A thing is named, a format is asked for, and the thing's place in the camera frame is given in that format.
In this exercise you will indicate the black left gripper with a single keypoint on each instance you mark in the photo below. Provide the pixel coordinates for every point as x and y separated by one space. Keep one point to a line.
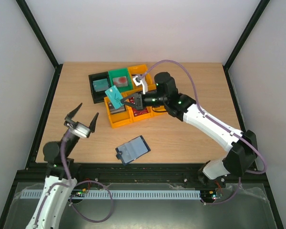
69 122

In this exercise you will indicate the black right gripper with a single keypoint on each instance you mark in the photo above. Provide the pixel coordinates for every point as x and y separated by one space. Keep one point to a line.
138 101

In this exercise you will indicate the blue card holder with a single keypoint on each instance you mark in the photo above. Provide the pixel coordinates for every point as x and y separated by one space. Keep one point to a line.
132 150

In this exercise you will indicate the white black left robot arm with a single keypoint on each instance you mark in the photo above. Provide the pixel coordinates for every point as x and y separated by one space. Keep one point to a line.
61 173

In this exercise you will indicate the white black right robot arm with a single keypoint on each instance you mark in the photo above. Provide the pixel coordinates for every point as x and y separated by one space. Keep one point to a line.
240 146

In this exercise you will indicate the yellow bin with dark cards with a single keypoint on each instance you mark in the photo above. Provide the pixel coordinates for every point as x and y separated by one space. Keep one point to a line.
118 119

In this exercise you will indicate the dark VIP card stack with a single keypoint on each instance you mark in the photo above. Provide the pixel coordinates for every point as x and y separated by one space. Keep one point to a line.
116 110

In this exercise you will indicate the yellow bin with red cards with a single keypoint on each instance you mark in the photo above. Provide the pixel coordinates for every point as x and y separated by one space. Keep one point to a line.
135 119

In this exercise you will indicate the red VIP card stack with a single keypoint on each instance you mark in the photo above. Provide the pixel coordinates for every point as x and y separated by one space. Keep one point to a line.
141 113

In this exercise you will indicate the red white card stack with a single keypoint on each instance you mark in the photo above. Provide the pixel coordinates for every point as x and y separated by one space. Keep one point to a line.
120 81

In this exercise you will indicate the yellow bin with blue cards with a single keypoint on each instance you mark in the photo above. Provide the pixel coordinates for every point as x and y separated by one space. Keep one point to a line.
155 111

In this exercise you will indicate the teal card stack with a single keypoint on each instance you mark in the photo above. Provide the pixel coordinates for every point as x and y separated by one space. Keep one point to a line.
100 85

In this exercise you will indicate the green bin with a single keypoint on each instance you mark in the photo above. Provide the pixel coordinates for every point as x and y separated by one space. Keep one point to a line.
118 73

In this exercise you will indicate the black bin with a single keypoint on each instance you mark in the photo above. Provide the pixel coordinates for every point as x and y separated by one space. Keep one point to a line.
98 97

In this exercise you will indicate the yellow rear bin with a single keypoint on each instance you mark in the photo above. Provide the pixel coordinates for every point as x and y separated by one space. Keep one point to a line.
139 69

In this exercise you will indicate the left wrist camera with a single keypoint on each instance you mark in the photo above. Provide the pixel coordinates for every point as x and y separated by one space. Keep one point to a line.
80 130

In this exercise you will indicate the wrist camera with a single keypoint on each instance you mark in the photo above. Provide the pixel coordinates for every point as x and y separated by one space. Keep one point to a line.
139 80
80 130

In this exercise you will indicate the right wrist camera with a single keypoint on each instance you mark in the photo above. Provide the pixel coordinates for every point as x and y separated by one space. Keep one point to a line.
139 80

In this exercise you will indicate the black front frame rail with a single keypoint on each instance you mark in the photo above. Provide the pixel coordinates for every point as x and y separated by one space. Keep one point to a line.
184 174

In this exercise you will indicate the white slotted cable duct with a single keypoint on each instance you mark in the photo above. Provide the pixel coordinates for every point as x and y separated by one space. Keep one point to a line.
141 194

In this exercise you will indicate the black left rear frame post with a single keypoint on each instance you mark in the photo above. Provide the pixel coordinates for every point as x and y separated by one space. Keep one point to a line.
38 32

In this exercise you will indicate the black frame post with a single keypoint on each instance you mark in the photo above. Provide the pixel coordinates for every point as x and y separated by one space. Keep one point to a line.
262 5
38 32

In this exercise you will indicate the black right rear frame post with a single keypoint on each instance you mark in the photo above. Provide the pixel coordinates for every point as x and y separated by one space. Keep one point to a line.
262 5

